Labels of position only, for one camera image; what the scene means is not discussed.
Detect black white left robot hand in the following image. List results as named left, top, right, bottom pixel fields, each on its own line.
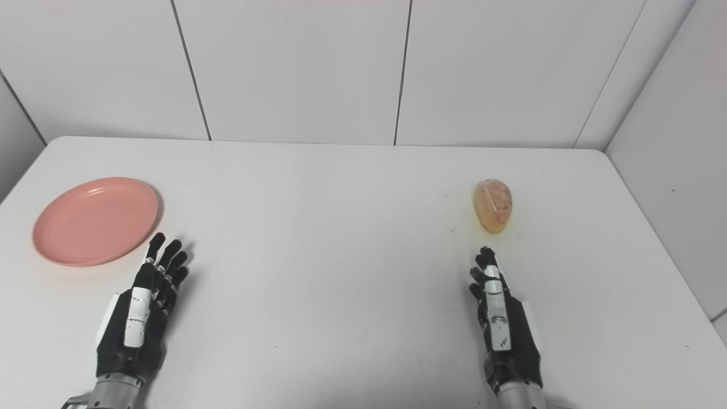
left=95, top=232, right=190, bottom=385

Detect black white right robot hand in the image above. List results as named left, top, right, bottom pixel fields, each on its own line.
left=469, top=246, right=544, bottom=395

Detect pink round plate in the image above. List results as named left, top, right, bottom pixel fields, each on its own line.
left=32, top=177, right=160, bottom=268

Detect oval bread roll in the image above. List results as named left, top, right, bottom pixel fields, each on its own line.
left=472, top=179, right=513, bottom=234

